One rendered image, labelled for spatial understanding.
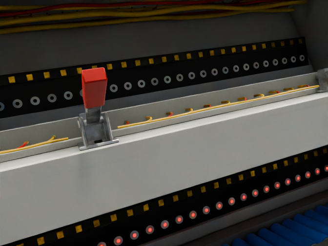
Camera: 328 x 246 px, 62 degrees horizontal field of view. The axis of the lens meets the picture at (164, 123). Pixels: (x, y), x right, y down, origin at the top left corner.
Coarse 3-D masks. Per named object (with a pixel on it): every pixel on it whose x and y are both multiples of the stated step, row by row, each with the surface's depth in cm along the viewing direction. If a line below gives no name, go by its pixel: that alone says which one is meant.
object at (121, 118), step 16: (272, 80) 30; (288, 80) 31; (304, 80) 32; (192, 96) 27; (208, 96) 27; (224, 96) 28; (240, 96) 29; (256, 96) 29; (272, 96) 28; (112, 112) 24; (128, 112) 25; (144, 112) 25; (160, 112) 26; (176, 112) 26; (192, 112) 25; (16, 128) 22; (32, 128) 22; (48, 128) 23; (64, 128) 23; (112, 128) 24; (0, 144) 21; (16, 144) 22; (32, 144) 22
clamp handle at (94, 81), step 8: (88, 72) 14; (96, 72) 14; (104, 72) 14; (88, 80) 14; (96, 80) 14; (104, 80) 14; (88, 88) 14; (96, 88) 15; (104, 88) 15; (88, 96) 15; (96, 96) 16; (104, 96) 16; (88, 104) 16; (96, 104) 17; (88, 112) 18; (96, 112) 18; (88, 120) 19; (96, 120) 20
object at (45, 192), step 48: (144, 96) 39; (144, 144) 19; (192, 144) 21; (240, 144) 22; (288, 144) 24; (0, 192) 16; (48, 192) 17; (96, 192) 18; (144, 192) 20; (0, 240) 16
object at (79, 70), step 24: (216, 48) 44; (240, 48) 45; (264, 48) 47; (288, 48) 49; (24, 72) 35; (48, 72) 35; (72, 72) 36; (120, 72) 39; (144, 72) 40; (168, 72) 41; (240, 72) 45; (264, 72) 47; (0, 96) 34; (24, 96) 35; (120, 96) 39
